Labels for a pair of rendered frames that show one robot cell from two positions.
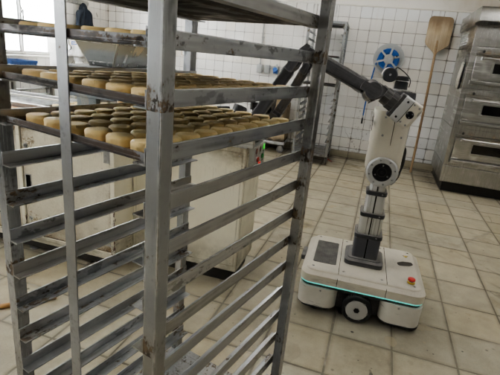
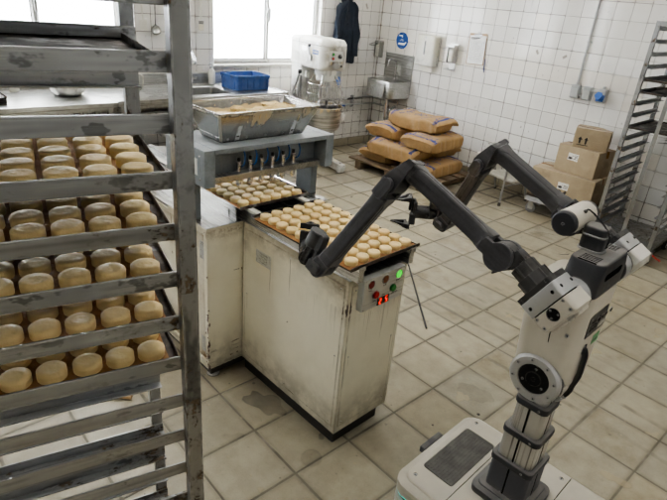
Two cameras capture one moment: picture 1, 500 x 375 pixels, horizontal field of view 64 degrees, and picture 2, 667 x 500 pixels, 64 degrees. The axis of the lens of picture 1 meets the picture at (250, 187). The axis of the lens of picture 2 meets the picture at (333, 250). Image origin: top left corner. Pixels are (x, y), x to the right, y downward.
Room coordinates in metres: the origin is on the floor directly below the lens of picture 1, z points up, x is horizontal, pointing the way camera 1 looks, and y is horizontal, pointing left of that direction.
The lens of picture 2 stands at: (0.57, -0.77, 1.79)
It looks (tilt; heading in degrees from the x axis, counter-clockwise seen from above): 25 degrees down; 30
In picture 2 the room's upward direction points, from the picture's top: 5 degrees clockwise
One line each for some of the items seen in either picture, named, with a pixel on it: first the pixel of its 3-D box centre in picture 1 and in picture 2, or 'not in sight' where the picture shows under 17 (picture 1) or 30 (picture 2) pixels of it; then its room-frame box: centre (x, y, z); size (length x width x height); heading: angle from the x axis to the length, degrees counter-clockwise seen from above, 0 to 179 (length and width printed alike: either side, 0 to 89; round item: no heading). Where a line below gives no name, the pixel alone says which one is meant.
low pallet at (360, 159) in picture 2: not in sight; (409, 169); (6.19, 1.54, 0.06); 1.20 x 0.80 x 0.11; 76
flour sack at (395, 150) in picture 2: not in sight; (400, 149); (5.99, 1.61, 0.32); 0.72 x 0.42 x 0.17; 78
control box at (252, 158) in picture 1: (257, 155); (381, 287); (2.28, -0.02, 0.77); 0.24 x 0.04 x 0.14; 165
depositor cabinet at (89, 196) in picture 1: (64, 174); (203, 244); (2.63, 1.28, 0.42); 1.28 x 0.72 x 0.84; 75
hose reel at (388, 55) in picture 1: (382, 85); not in sight; (5.80, -1.69, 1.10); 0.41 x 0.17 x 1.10; 74
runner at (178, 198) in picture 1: (242, 172); (11, 438); (0.90, 0.02, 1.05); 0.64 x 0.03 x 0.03; 150
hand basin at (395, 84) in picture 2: not in sight; (393, 78); (6.83, 2.19, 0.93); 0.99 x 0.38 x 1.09; 74
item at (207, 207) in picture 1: (196, 196); (315, 314); (2.38, 0.33, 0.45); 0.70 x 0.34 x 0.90; 75
